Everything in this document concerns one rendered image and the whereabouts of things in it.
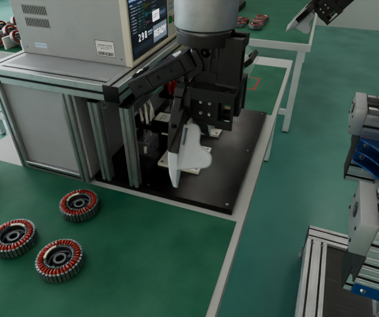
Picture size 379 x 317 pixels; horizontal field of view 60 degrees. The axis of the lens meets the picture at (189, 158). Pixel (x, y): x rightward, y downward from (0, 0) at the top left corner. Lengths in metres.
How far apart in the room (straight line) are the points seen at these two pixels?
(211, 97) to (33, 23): 0.82
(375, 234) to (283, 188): 1.59
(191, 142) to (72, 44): 0.71
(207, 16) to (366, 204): 0.52
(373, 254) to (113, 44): 0.82
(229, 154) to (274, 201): 1.03
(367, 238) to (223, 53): 0.49
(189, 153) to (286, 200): 1.79
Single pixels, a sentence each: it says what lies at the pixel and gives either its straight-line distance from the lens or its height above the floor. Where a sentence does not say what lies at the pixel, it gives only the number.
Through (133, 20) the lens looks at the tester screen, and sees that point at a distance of 0.98.
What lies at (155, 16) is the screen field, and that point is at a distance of 1.10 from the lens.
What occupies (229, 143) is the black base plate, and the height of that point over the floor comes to 0.77.
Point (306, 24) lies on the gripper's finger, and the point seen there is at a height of 1.21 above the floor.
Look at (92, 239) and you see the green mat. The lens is 0.96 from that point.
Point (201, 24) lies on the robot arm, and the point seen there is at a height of 1.37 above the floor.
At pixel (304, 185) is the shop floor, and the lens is 2.36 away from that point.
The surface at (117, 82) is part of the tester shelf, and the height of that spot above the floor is 1.12.
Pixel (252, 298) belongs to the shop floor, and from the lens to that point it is 1.72.
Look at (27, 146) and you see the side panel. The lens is 1.24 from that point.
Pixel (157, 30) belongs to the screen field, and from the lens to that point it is 1.12.
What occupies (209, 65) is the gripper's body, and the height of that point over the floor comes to 1.31.
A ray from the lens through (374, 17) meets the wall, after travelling 6.39.
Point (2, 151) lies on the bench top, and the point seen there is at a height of 0.75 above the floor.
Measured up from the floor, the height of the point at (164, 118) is 0.92.
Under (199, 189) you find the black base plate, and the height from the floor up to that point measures 0.77.
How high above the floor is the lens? 1.46
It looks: 36 degrees down
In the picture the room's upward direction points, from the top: straight up
